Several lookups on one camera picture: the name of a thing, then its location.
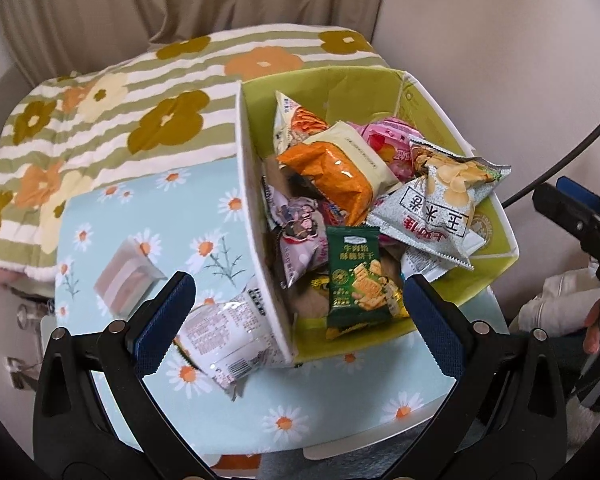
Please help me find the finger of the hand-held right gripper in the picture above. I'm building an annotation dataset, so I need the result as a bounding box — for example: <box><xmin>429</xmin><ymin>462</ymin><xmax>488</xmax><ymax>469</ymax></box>
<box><xmin>556</xmin><ymin>175</ymin><xmax>600</xmax><ymax>234</ymax></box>
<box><xmin>531</xmin><ymin>181</ymin><xmax>600</xmax><ymax>262</ymax></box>

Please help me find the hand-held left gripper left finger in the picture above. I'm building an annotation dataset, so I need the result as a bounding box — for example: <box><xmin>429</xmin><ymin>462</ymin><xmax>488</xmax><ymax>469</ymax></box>
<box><xmin>31</xmin><ymin>270</ymin><xmax>217</xmax><ymax>480</ymax></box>

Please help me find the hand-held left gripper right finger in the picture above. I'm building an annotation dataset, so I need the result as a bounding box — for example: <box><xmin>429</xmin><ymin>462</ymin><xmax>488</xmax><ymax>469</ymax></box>
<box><xmin>394</xmin><ymin>273</ymin><xmax>564</xmax><ymax>480</ymax></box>

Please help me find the dark green cracker packet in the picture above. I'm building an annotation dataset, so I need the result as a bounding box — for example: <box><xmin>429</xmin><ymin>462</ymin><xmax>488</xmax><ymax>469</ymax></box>
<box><xmin>324</xmin><ymin>225</ymin><xmax>412</xmax><ymax>342</ymax></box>

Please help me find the green cardboard box white outside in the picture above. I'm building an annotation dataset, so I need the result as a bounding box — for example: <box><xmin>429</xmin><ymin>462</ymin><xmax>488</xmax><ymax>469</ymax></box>
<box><xmin>235</xmin><ymin>65</ymin><xmax>521</xmax><ymax>369</ymax></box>

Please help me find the person's right hand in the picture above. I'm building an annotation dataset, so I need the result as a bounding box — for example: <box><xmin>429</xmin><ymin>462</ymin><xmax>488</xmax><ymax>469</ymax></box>
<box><xmin>582</xmin><ymin>300</ymin><xmax>600</xmax><ymax>357</ymax></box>

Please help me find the clear pink cake packet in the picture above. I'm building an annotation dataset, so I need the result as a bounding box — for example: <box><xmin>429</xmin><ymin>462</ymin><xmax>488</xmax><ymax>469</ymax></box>
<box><xmin>93</xmin><ymin>236</ymin><xmax>168</xmax><ymax>321</ymax></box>

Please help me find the white printed snack packet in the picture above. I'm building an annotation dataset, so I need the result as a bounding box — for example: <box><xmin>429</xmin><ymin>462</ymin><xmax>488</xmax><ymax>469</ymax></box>
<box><xmin>172</xmin><ymin>284</ymin><xmax>294</xmax><ymax>402</ymax></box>

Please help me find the white cloth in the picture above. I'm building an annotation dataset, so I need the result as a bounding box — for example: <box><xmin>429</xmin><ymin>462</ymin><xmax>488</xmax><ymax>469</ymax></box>
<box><xmin>511</xmin><ymin>266</ymin><xmax>600</xmax><ymax>339</ymax></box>

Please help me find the light blue daisy tablecloth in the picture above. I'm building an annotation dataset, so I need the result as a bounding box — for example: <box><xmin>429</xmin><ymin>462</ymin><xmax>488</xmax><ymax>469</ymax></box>
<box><xmin>54</xmin><ymin>156</ymin><xmax>512</xmax><ymax>457</ymax></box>

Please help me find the grey-white snack packet red print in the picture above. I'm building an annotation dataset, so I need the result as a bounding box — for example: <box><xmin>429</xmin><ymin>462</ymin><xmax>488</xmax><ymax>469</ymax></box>
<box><xmin>366</xmin><ymin>164</ymin><xmax>482</xmax><ymax>272</ymax></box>

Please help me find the silver potato chip packet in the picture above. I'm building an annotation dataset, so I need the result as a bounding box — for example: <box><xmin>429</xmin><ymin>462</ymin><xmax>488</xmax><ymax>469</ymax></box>
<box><xmin>409</xmin><ymin>139</ymin><xmax>514</xmax><ymax>209</ymax></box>

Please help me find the purple cartoon snack packet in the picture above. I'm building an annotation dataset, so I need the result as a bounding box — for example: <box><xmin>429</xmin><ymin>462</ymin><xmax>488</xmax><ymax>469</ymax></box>
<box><xmin>264</xmin><ymin>194</ymin><xmax>332</xmax><ymax>289</ymax></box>

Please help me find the pink striped snack packet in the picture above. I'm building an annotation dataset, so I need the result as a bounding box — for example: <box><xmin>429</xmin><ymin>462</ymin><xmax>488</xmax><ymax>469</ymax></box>
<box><xmin>356</xmin><ymin>116</ymin><xmax>427</xmax><ymax>184</ymax></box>

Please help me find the orange and cream snack packet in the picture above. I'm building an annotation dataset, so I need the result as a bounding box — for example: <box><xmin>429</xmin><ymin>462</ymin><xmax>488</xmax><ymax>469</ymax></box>
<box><xmin>276</xmin><ymin>120</ymin><xmax>404</xmax><ymax>227</ymax></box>

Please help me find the floral striped cushion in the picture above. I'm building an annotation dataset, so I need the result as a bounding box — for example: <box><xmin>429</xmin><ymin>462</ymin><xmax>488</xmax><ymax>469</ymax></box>
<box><xmin>0</xmin><ymin>22</ymin><xmax>392</xmax><ymax>282</ymax></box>

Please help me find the white orange stick snack packet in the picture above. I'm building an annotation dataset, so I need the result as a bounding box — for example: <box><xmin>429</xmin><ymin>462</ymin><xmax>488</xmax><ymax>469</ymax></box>
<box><xmin>272</xmin><ymin>90</ymin><xmax>332</xmax><ymax>157</ymax></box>

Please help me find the beige curtain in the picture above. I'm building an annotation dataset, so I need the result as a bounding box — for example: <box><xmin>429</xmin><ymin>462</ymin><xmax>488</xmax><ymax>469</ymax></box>
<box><xmin>0</xmin><ymin>0</ymin><xmax>392</xmax><ymax>87</ymax></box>

